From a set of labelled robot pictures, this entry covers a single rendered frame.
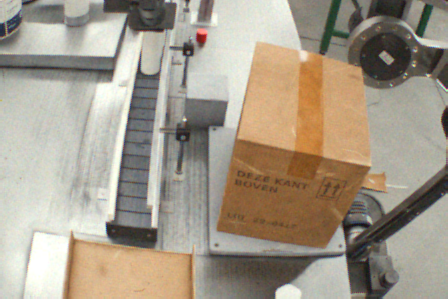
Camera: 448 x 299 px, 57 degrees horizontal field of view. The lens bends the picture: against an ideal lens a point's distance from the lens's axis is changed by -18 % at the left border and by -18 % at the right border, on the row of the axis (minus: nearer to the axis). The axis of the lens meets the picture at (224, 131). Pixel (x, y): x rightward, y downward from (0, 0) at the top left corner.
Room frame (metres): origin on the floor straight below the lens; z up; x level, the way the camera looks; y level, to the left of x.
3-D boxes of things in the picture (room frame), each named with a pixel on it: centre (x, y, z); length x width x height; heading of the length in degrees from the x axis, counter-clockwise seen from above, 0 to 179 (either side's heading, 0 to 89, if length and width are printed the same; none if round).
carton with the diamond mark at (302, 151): (0.72, -0.15, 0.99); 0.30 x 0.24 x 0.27; 179
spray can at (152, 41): (1.00, 0.22, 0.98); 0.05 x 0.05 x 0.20
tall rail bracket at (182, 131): (0.72, 0.10, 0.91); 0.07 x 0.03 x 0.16; 99
